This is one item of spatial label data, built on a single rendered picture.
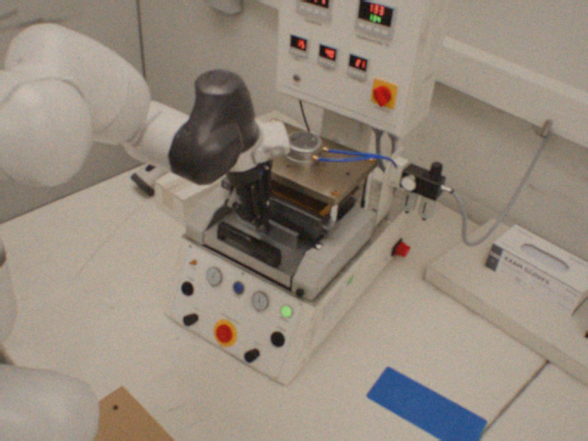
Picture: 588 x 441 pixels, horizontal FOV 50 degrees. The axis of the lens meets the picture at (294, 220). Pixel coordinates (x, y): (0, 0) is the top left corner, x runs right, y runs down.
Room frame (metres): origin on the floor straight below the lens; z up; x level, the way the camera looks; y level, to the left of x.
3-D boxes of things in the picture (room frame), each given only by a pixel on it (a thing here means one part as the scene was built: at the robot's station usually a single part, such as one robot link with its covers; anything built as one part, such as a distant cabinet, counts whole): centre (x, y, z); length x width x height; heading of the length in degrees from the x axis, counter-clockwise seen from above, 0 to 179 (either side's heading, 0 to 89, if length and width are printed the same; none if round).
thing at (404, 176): (1.13, -0.26, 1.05); 0.15 x 0.05 x 0.15; 59
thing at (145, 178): (1.49, 0.38, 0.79); 0.20 x 0.08 x 0.08; 137
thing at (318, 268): (0.99, -0.09, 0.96); 0.26 x 0.05 x 0.07; 149
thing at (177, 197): (1.40, 0.28, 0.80); 0.19 x 0.13 x 0.09; 137
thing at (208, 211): (1.14, 0.15, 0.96); 0.25 x 0.05 x 0.07; 149
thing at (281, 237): (1.09, 0.02, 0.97); 0.30 x 0.22 x 0.08; 149
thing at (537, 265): (1.15, -0.60, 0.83); 0.23 x 0.12 x 0.07; 49
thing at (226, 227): (0.97, 0.09, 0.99); 0.15 x 0.02 x 0.04; 59
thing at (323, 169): (1.15, -0.04, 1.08); 0.31 x 0.24 x 0.13; 59
